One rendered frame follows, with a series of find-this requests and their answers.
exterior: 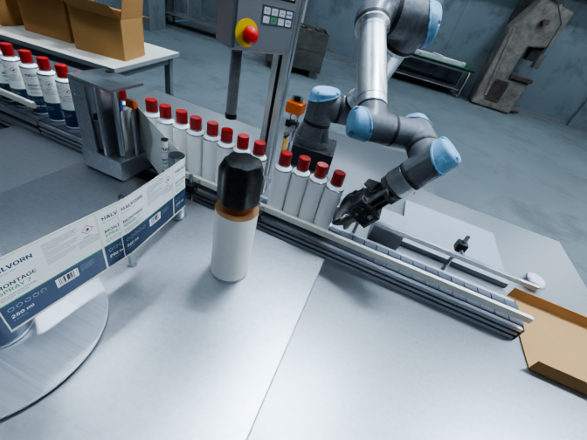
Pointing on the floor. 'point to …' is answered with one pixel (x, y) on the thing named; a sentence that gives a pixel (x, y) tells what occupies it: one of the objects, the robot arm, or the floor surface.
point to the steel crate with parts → (308, 49)
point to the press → (513, 48)
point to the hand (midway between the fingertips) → (336, 220)
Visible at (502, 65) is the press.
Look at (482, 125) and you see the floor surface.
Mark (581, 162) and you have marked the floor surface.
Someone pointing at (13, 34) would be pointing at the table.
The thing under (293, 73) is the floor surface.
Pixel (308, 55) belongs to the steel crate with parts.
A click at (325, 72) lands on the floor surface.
